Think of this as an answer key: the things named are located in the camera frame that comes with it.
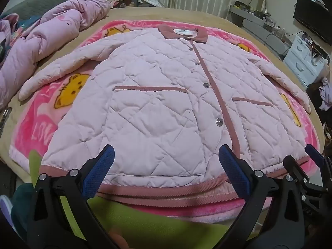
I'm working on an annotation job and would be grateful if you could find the grey quilted pillow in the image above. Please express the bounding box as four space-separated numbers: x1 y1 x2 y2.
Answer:
0 0 83 21

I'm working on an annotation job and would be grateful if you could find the pink printed blanket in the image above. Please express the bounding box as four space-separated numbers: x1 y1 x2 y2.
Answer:
9 18 319 225

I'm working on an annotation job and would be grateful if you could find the pink quilted jacket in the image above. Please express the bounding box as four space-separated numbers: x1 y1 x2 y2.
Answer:
18 23 312 205

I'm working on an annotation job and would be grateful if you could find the beige bed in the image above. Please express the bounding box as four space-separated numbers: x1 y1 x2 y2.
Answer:
0 5 326 187

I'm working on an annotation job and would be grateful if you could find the dark teal cloth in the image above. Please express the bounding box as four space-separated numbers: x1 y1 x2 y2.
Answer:
10 183 35 242

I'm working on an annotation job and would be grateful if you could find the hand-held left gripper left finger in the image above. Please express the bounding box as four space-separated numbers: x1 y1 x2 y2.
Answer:
27 144 122 249

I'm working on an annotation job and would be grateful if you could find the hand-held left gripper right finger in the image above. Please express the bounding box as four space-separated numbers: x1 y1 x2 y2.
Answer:
215 144 304 249

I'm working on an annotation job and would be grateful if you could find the clutter of small desk items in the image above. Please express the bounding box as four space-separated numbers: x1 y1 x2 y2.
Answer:
233 0 293 35

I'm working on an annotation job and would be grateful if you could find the grey desk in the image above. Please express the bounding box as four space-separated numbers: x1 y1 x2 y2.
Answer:
228 5 292 57

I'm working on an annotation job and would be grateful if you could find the purple cloth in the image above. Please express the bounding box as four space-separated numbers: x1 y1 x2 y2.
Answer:
319 77 332 111

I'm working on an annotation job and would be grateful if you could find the pink quilted comforter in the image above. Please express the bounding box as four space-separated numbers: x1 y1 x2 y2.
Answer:
0 0 112 109

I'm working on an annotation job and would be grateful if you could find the metal rectangular object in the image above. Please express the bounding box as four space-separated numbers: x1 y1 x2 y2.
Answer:
0 107 13 131

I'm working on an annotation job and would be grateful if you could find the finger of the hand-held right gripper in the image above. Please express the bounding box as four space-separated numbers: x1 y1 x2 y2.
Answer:
283 155 312 184
305 144 328 172

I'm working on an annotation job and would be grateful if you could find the person's green fleece clothing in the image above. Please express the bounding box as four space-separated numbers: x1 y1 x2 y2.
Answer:
28 149 260 249

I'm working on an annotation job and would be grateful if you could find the black flat television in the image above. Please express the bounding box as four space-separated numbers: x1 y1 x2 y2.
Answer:
293 0 332 46

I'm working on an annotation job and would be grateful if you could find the white drawer cabinet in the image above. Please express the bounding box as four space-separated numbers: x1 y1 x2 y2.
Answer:
282 35 330 89

